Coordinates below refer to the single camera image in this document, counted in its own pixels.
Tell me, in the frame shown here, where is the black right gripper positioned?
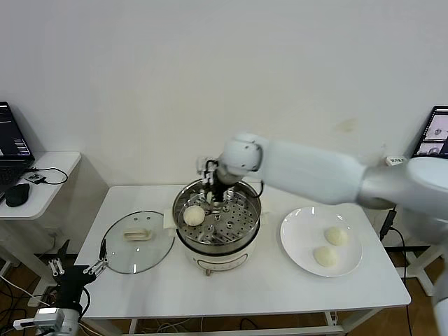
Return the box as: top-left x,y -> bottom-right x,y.
202,169 -> 230,207

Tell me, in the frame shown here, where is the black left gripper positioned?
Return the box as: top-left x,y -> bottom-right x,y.
48,238 -> 109,306

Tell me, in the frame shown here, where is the glass lid with cream handle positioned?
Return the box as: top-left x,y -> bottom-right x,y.
100,210 -> 176,275

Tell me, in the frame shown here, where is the stainless steel steamer basket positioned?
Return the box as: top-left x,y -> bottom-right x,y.
172,175 -> 262,256

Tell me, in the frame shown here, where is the cream electric cooking pot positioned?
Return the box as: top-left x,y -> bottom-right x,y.
163,201 -> 273,277

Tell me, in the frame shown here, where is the black computer mouse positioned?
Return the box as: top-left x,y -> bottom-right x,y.
6,183 -> 32,208

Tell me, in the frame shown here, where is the white round plate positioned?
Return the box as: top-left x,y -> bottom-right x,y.
279,207 -> 363,279

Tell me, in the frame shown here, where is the white side table with mouse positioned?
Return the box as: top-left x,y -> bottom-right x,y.
0,151 -> 82,308

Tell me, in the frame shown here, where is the black laptop with dark screen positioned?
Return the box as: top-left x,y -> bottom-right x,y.
0,101 -> 36,204

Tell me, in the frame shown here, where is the white side table with label box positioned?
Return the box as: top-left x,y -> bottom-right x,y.
384,155 -> 440,298

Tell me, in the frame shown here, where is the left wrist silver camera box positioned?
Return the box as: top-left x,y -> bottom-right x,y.
13,307 -> 66,330

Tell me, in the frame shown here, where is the thin black hub cable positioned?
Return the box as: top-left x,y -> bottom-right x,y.
24,167 -> 69,186

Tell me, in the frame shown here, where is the white main table frame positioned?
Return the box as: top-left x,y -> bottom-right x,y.
83,307 -> 351,336

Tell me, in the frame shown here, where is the black cable with adapter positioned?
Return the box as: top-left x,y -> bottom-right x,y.
379,209 -> 412,281

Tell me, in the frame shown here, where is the grey laptop showing camera views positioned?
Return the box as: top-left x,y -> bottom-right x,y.
411,104 -> 448,159

